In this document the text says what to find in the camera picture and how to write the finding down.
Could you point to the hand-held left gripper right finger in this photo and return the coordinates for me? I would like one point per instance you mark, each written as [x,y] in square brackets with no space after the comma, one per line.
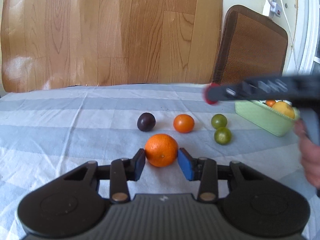
[185,166]

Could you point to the green round fruit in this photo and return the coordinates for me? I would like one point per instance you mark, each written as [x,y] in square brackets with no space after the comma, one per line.
[222,136]
[219,121]

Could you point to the light green basket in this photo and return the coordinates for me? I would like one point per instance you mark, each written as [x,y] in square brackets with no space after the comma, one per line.
[262,116]

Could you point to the person's right hand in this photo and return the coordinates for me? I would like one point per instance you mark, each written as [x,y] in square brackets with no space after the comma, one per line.
[310,160]

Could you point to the small orange tangerine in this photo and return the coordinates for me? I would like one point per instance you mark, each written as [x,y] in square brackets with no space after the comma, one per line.
[184,123]

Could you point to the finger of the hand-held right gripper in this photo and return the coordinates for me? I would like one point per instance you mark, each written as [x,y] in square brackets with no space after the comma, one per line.
[212,94]

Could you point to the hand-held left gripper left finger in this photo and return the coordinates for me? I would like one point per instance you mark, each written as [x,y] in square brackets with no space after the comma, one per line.
[140,165]

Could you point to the large orange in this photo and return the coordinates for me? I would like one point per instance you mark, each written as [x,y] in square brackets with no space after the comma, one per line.
[161,153]

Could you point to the brown woven mat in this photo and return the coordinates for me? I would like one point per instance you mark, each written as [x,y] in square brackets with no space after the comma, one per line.
[252,45]

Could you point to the dark purple plum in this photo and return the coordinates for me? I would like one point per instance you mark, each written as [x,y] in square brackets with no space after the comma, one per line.
[146,122]

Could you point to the yellow round fruit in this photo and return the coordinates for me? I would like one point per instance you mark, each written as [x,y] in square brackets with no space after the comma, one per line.
[283,108]

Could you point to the grey striped bed sheet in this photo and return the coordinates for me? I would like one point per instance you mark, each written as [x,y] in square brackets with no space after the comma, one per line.
[62,130]

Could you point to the small orange fruit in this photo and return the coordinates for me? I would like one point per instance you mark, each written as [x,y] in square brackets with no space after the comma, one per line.
[270,103]

